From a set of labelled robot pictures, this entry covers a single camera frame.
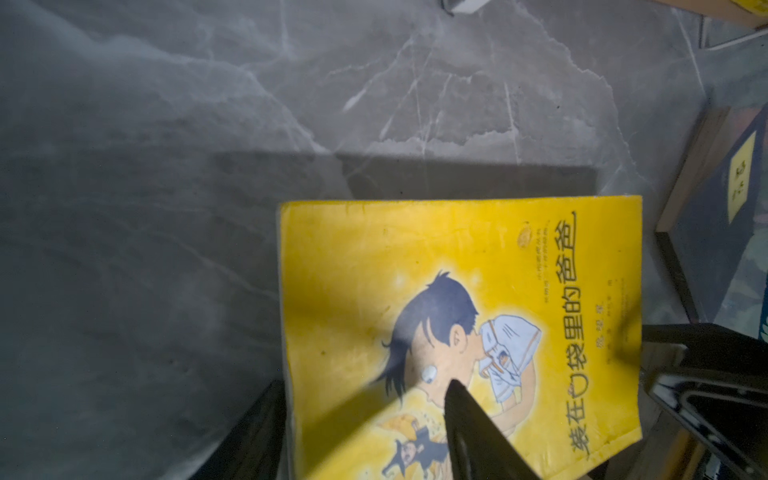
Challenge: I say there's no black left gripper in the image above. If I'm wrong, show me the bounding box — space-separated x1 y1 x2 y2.
642 324 767 479

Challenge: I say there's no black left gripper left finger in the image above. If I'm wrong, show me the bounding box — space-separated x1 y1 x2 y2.
190 380 287 480

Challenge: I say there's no small dark blue book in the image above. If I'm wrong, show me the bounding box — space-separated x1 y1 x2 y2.
655 107 767 323

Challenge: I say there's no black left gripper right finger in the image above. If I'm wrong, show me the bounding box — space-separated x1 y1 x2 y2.
444 380 539 480

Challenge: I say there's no yellow cartoon cover book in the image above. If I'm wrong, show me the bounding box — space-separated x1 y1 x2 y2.
278 196 643 479

